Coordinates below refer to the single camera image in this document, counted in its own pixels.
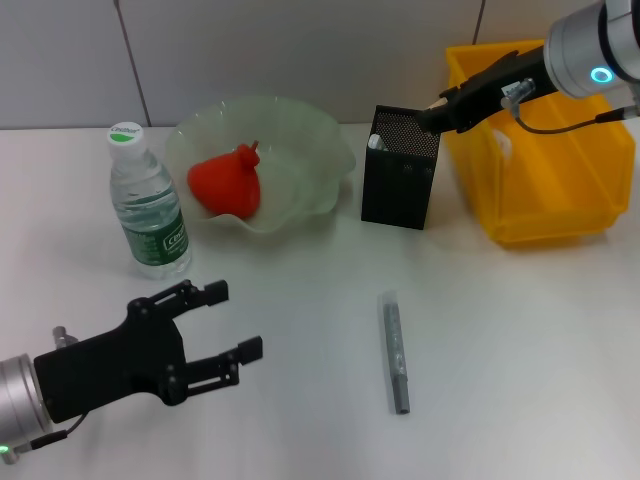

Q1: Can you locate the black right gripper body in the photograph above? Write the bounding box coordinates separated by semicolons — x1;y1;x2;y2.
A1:
448;44;560;135

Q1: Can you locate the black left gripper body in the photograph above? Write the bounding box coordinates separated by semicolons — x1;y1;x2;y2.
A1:
33;297;188;425

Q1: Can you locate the white paper ball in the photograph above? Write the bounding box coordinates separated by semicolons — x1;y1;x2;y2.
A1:
494;128;515;163

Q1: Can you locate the clear green-label water bottle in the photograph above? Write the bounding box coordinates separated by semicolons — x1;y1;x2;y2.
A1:
105;120;193;281

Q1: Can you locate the red-orange toy orange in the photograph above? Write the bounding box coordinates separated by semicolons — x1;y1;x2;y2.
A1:
186;139;263;220

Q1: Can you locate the grey pen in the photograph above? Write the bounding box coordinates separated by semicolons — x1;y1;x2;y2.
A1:
377;291;413;417

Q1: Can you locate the black mesh pen holder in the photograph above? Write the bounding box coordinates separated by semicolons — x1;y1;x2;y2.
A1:
360;104;445;232

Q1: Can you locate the pale green glass fruit plate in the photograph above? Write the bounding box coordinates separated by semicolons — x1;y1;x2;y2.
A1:
164;95;358;249

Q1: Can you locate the yellow plastic bin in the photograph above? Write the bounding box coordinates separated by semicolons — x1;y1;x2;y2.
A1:
444;37;637;247

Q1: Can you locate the left arm cable with plug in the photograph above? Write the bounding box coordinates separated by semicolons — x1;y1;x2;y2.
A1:
0;325;87;454

